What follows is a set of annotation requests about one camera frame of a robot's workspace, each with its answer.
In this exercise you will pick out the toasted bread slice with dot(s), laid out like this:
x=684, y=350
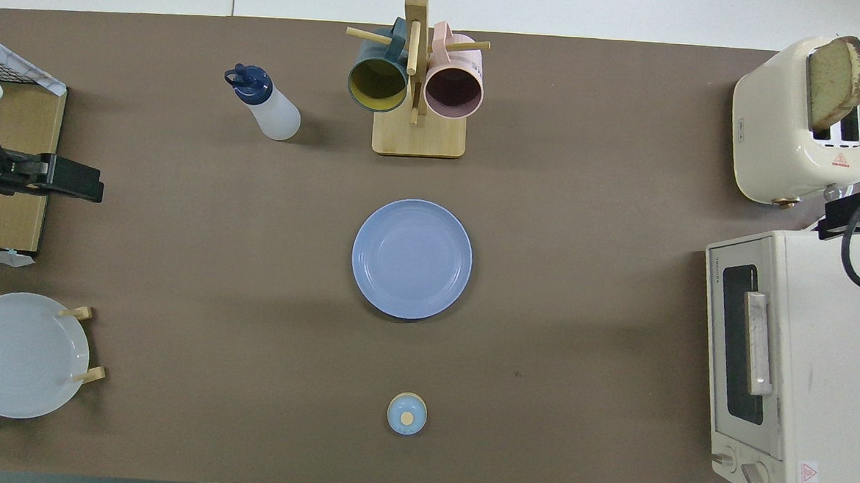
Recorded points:
x=832, y=78

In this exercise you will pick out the translucent bottle with blue cap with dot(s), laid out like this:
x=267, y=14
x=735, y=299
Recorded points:
x=278, y=116

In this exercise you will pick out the pale grey plate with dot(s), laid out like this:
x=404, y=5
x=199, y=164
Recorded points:
x=19, y=356

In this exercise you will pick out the blue round plate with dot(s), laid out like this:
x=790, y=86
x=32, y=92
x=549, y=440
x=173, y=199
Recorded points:
x=412, y=259

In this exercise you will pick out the cream two-slot toaster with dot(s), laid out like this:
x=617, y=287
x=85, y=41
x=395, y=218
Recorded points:
x=767, y=127

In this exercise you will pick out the white checked cloth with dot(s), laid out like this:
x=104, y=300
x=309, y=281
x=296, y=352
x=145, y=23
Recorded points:
x=12, y=61

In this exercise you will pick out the white toaster oven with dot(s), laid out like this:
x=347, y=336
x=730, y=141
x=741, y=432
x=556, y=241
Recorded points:
x=836, y=366

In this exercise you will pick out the brown table mat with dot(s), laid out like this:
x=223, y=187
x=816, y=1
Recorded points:
x=252, y=262

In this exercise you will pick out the dark teal mug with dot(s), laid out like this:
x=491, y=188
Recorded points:
x=378, y=84

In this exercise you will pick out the wooden mug tree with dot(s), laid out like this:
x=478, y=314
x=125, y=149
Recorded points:
x=418, y=138

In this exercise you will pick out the pink mug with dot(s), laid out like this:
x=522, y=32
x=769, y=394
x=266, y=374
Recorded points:
x=452, y=92

